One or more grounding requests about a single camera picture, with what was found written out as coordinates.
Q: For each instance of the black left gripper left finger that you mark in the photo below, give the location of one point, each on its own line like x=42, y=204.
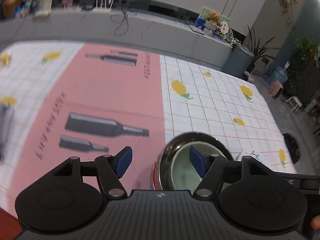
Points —
x=110, y=169

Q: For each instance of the white fruity printed plate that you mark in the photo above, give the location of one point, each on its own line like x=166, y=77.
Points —
x=253, y=154

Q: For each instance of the yellow cloth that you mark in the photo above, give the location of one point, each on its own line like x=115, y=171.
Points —
x=5, y=58

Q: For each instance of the pink plastic stool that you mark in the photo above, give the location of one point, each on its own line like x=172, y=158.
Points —
x=275, y=89

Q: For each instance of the blue snack bag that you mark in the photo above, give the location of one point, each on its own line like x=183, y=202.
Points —
x=22, y=11

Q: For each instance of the blue water jug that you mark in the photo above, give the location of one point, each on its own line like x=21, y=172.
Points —
x=279, y=74

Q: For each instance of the pink checkered lemon tablecloth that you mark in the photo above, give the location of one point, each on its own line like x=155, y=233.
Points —
x=82, y=99

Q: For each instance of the teddy bear toy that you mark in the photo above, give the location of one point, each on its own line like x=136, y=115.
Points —
x=213, y=18

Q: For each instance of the grey tv console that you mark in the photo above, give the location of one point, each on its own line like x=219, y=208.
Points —
x=132, y=30

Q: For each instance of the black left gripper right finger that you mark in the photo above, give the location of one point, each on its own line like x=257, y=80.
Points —
x=210, y=168

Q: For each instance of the orange steel bowl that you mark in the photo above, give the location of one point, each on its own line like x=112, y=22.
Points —
x=161, y=178

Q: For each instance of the white plant pot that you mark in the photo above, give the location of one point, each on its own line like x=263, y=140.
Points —
x=44, y=5

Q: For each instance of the white wifi router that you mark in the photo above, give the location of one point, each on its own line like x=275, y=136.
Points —
x=103, y=6

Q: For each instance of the grey round trash bin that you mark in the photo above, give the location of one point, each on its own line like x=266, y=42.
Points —
x=238, y=61

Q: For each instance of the green floor plant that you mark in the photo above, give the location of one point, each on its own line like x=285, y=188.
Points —
x=258, y=48

